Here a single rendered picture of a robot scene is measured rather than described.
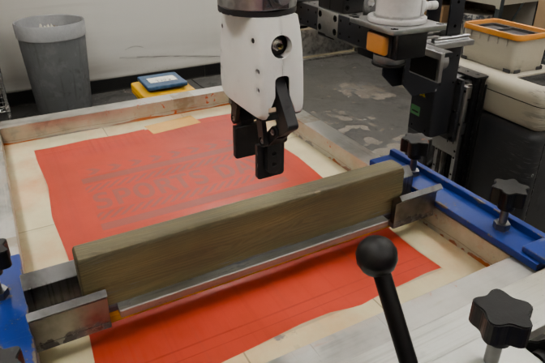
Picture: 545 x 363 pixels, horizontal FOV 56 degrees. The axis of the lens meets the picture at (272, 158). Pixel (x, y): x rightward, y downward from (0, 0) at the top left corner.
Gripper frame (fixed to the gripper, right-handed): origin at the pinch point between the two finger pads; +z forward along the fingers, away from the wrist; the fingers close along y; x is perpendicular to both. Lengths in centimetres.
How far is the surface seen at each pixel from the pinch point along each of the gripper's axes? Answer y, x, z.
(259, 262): -3.0, 1.5, 12.7
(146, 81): 76, -9, 16
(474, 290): -18.0, -16.7, 12.9
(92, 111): 56, 8, 14
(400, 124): 196, -213, 115
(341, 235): -3.3, -9.8, 12.6
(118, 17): 365, -68, 60
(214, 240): -1.9, 6.3, 8.6
